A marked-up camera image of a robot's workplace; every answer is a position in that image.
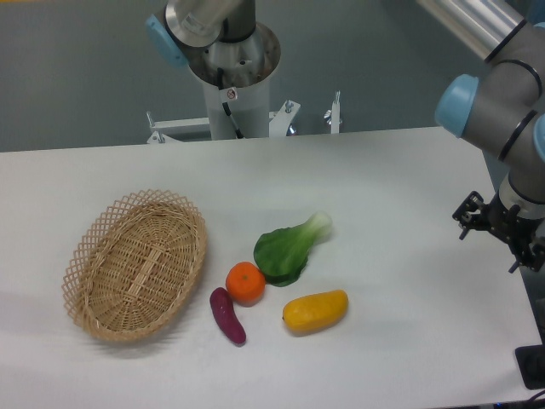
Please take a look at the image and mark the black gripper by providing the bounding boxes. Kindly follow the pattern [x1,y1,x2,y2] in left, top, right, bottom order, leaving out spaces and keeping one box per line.
[452,191,544,273]

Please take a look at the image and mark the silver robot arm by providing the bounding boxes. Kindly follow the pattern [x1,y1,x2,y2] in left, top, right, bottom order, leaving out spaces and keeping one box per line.
[146,1,544,271]

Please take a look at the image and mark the green bok choy vegetable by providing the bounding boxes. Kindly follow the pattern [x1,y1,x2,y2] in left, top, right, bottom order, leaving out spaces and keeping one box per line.
[253,211,332,286]

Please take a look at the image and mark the black box at table edge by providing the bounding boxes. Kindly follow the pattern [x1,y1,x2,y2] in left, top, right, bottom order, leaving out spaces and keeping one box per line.
[514,344,544,390]

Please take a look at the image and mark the yellow mango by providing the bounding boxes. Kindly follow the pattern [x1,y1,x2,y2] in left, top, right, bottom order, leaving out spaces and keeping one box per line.
[282,290,349,334]

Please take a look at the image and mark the orange tangerine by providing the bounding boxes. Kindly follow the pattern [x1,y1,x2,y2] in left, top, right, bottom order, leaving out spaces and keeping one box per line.
[226,262,266,306]

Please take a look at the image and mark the purple sweet potato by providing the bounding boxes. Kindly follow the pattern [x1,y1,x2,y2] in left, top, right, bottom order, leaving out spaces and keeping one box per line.
[209,287,246,346]

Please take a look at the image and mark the woven wicker basket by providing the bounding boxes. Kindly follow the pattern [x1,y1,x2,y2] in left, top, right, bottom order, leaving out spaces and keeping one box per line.
[62,189,207,342]

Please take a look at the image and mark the white bracket clamp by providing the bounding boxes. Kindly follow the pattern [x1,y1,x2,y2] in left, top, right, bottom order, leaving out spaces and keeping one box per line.
[324,90,342,135]

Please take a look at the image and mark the black base cable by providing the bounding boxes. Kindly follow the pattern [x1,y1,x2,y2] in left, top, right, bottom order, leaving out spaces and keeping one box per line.
[216,66,245,140]

